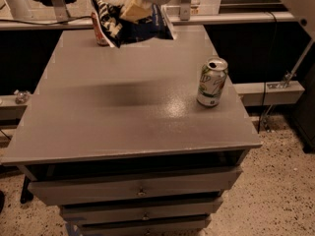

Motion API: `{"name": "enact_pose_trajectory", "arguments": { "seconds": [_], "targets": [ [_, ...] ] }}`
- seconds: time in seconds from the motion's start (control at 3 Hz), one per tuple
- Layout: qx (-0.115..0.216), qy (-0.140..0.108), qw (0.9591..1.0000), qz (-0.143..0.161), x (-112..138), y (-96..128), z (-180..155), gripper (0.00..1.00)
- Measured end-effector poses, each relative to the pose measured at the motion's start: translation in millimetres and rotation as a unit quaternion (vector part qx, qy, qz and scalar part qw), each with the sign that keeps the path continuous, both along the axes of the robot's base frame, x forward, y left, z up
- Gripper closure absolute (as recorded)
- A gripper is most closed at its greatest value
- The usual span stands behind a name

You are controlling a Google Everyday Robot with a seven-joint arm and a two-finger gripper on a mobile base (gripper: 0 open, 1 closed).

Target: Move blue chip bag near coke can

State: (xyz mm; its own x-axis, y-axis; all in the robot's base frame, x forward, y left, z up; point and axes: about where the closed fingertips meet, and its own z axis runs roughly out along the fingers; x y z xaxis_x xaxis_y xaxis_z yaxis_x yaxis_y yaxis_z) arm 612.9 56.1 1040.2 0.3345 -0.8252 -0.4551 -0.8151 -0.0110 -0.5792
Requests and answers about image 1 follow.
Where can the grey drawer cabinet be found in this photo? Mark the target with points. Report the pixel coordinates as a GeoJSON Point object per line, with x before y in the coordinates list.
{"type": "Point", "coordinates": [103, 112]}

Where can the red coke can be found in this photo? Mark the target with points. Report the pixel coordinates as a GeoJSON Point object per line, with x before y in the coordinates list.
{"type": "Point", "coordinates": [100, 39]}

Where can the top grey drawer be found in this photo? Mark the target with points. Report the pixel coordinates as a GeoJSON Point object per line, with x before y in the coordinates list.
{"type": "Point", "coordinates": [123, 187]}

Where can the grey metal rail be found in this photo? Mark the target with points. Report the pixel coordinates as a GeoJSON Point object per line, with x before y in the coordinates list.
{"type": "Point", "coordinates": [85, 22]}

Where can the small crumpled clear object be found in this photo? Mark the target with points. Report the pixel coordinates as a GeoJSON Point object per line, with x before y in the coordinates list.
{"type": "Point", "coordinates": [22, 96]}

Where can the grey drawer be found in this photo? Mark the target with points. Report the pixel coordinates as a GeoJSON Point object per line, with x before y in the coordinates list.
{"type": "Point", "coordinates": [146, 228]}
{"type": "Point", "coordinates": [123, 187]}
{"type": "Point", "coordinates": [143, 212]}

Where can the middle grey drawer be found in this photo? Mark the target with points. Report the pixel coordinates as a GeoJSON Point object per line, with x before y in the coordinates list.
{"type": "Point", "coordinates": [143, 212]}

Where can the blue chip bag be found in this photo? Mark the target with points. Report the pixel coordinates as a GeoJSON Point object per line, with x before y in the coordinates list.
{"type": "Point", "coordinates": [119, 32]}

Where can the metal bracket upright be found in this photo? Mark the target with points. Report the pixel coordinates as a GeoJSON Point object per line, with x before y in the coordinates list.
{"type": "Point", "coordinates": [185, 8]}

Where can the green white 7up can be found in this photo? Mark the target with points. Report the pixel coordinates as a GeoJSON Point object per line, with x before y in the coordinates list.
{"type": "Point", "coordinates": [213, 75]}

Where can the bottom grey drawer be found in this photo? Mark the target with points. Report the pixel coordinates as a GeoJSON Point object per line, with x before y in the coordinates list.
{"type": "Point", "coordinates": [146, 228]}

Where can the white pipe top left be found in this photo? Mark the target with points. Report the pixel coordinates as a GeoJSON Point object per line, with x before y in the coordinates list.
{"type": "Point", "coordinates": [20, 9]}

